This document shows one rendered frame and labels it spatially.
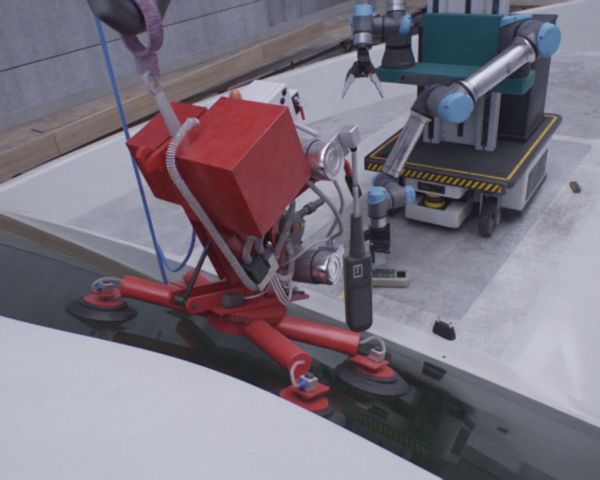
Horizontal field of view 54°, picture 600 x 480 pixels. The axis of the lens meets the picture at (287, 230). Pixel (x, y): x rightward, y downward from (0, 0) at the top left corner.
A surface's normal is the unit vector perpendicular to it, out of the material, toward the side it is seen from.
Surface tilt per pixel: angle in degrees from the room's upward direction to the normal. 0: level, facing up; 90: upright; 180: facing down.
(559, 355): 14
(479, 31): 90
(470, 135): 90
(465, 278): 0
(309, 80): 90
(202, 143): 20
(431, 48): 90
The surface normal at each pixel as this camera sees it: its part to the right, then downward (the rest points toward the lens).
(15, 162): 0.79, 0.24
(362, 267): 0.30, 0.44
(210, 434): 0.16, -0.96
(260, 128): -0.28, -0.67
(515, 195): -0.56, 0.44
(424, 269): -0.08, -0.87
